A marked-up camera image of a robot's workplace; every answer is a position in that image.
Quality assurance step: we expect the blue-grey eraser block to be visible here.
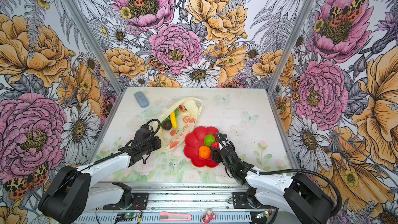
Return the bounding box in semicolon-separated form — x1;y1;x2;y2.
134;91;149;108

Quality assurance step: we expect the fake orange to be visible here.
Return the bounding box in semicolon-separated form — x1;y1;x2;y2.
199;145;211;159

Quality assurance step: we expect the aluminium frame rail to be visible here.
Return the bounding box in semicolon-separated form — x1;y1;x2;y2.
72;186;300;224

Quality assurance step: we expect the pink utility knife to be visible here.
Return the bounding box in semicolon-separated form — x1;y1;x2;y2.
159;212;192;222

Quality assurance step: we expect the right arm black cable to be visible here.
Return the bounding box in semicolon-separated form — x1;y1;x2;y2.
216;132;343;218

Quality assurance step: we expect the fake small strawberry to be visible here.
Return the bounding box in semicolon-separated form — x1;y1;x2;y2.
179;105;187;112

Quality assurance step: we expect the fake yellow banana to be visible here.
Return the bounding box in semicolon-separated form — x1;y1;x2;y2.
170;111;178;130

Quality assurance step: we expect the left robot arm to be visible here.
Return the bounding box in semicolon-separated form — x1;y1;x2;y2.
38;123;161;224

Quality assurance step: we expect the cream printed plastic bag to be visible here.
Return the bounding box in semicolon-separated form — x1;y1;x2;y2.
156;97;203;150

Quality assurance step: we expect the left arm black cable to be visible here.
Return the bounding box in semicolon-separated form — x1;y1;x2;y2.
93;118;162;166

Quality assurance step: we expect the fake green lime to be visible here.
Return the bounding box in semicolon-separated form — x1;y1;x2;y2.
204;134;217;147

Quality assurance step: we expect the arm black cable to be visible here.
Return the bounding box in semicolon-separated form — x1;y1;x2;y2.
216;132;343;218
93;118;162;166

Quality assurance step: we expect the fake dark purple fruit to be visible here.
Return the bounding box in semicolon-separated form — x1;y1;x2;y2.
162;120;173;131

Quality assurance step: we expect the red flower-shaped plate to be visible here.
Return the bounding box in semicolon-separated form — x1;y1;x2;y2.
183;127;219;168

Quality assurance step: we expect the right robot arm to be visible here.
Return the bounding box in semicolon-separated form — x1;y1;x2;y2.
215;132;342;224

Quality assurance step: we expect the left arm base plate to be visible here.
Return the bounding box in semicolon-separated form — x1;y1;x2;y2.
103;192;149;211

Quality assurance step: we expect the small pink figurine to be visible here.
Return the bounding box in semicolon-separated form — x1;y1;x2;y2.
201;208;216;224

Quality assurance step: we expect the green circuit board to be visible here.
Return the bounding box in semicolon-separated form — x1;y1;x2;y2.
115;213;139;222

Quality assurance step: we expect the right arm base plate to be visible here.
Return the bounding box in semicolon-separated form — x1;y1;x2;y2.
232;191;261;209

